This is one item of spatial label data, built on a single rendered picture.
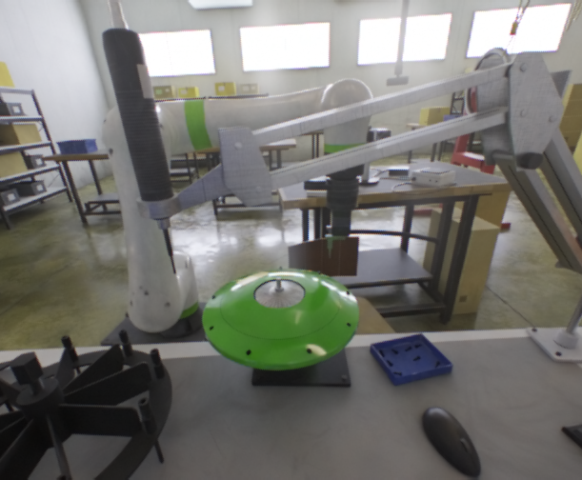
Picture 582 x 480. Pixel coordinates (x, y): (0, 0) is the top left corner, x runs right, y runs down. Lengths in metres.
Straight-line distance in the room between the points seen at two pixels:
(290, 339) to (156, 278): 0.36
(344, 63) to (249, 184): 9.17
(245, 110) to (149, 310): 0.52
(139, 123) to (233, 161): 0.10
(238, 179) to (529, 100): 0.38
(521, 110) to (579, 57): 11.66
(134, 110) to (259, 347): 0.38
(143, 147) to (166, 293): 0.45
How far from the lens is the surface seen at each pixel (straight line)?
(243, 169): 0.37
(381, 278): 2.31
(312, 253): 1.35
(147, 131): 0.38
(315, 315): 0.56
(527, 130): 0.55
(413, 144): 0.45
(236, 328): 0.55
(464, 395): 0.73
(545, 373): 0.85
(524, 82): 0.53
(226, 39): 9.49
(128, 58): 0.38
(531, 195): 0.63
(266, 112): 0.78
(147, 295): 0.76
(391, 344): 0.77
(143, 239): 0.70
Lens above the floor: 1.43
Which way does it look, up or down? 25 degrees down
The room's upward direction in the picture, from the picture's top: 3 degrees counter-clockwise
